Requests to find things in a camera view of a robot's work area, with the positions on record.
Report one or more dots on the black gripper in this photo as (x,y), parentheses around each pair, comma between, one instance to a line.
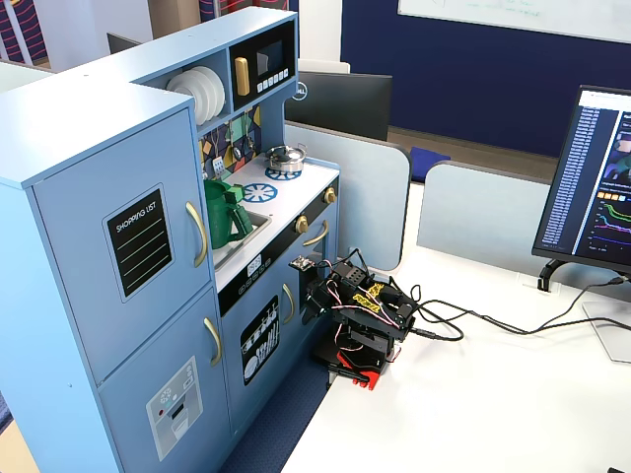
(313,299)

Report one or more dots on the green pitcher lid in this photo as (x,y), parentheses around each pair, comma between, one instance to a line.
(217,184)

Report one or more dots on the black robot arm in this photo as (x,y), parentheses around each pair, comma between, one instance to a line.
(367,308)

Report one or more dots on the steel pot with lid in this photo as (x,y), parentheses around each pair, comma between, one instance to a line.
(285,156)

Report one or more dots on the blue oven door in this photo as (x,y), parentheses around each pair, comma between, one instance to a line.
(333,235)

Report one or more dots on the gold stove knob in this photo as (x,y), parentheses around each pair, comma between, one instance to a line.
(329,195)
(301,224)

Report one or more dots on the grey sink basin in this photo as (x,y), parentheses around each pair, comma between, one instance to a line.
(259,224)

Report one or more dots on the dishwasher door with print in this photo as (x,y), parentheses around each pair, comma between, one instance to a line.
(236,355)

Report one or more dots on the red table clamp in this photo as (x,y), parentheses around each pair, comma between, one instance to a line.
(367,379)

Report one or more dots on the grey desk divider panel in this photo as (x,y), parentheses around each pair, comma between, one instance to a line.
(478,212)
(365,197)

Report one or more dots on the green plastic pitcher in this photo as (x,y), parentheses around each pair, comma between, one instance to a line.
(219,222)

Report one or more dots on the steel slotted spatula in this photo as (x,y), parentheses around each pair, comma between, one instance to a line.
(219,167)

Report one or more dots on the steel ladle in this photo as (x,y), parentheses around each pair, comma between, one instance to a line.
(236,152)

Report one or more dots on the steel spoon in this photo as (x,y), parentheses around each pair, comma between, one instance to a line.
(250,142)

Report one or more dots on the blue fabric cushion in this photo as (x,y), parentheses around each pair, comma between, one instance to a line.
(426,160)

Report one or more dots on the black Dell monitor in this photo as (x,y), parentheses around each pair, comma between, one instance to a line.
(345,103)

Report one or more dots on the freezer door with dispenser print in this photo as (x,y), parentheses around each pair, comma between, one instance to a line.
(128,384)

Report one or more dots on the white toy plate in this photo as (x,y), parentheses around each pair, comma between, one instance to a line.
(203,81)
(181,91)
(218,91)

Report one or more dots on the black microwave door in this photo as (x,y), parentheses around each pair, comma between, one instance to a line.
(276,74)

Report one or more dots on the white box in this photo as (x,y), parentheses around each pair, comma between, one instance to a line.
(323,65)

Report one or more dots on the fridge door with shopping list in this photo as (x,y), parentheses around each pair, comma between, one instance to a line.
(74,222)

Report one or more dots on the blue toy kitchen unit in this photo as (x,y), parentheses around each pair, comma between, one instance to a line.
(74,148)

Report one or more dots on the monitor with lit screen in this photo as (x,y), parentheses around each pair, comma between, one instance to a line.
(586,172)

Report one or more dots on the dark monitor back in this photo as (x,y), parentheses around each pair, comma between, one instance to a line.
(120,43)

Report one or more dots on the whiteboard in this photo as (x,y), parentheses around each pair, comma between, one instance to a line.
(517,12)

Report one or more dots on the small camera circuit board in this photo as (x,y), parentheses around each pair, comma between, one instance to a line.
(301,263)

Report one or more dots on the silver monitor base plate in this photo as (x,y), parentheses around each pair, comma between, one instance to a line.
(611,340)

